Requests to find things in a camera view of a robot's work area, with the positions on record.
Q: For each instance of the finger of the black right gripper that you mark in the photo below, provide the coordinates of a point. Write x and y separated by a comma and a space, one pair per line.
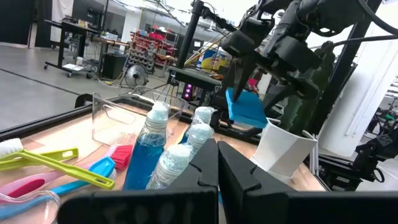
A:
278, 96
244, 76

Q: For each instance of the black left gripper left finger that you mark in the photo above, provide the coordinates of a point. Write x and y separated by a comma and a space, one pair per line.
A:
174, 205

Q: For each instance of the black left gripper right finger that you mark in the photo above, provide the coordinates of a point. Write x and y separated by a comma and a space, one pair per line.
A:
264, 205

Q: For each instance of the blue dish soap bottle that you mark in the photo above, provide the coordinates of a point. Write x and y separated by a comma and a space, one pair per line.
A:
169, 165
146, 155
203, 114
199, 135

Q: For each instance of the colourful toothbrushes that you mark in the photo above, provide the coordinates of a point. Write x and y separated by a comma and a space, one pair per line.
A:
122, 157

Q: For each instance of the blue dish brush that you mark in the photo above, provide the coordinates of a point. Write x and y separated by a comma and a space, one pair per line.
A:
101, 168

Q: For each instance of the green dish brush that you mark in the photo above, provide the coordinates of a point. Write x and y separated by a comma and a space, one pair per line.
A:
62, 167
62, 154

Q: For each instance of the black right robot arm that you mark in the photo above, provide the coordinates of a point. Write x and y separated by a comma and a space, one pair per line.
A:
311, 12

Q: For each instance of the green cactus plant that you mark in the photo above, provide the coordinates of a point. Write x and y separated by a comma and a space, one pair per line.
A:
303, 118

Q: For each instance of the yellow and blue bag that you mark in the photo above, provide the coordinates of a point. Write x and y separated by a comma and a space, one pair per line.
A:
214, 60

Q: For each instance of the black side table with pole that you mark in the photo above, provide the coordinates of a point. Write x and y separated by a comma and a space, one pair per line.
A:
194, 77

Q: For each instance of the white hexagonal planter pot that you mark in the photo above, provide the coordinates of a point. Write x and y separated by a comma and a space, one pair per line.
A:
280, 149

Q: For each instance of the black device purple lights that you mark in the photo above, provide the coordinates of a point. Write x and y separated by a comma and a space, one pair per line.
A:
187, 90

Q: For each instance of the red parts bin shelf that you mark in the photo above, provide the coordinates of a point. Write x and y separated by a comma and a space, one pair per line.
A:
146, 43

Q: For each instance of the round floor fan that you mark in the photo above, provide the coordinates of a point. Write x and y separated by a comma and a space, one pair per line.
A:
136, 76

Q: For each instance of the black box on floor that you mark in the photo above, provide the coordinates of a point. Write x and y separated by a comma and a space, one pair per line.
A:
114, 66

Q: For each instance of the black rolling desk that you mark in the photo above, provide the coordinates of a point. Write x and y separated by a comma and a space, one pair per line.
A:
71, 28

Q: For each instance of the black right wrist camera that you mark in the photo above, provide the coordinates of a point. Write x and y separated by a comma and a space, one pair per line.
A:
256, 26

